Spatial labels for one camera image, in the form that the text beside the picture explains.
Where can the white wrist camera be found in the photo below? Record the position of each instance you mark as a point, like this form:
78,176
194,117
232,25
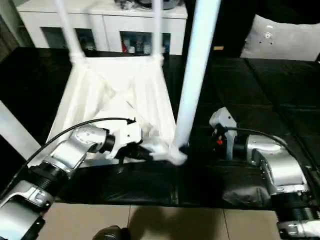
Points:
127,134
222,119

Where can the black robot foot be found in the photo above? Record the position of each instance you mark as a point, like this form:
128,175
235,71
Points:
111,233

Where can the white plastic table leg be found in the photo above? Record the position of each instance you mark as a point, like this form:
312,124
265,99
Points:
67,30
156,30
15,132
197,65

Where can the white glass-door cabinet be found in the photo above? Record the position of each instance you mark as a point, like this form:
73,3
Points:
110,25

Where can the grey carry case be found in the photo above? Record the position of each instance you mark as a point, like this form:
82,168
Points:
135,4

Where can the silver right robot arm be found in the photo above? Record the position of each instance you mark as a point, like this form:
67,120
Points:
275,160

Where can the grey curtain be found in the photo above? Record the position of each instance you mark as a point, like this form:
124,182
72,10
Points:
6,40

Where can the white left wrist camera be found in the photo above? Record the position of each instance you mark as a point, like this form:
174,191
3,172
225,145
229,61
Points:
127,134

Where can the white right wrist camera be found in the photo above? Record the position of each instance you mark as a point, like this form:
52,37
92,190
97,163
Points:
222,119

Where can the small yellow label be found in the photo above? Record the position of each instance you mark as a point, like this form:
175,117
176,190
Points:
218,48

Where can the black table mat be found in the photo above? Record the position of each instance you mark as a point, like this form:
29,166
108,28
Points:
250,90

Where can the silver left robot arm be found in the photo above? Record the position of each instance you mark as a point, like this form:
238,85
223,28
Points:
75,147

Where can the black tall cabinet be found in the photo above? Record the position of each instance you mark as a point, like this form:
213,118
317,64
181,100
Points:
235,25

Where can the light grey cushion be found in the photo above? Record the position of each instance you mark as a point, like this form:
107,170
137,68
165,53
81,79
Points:
285,40

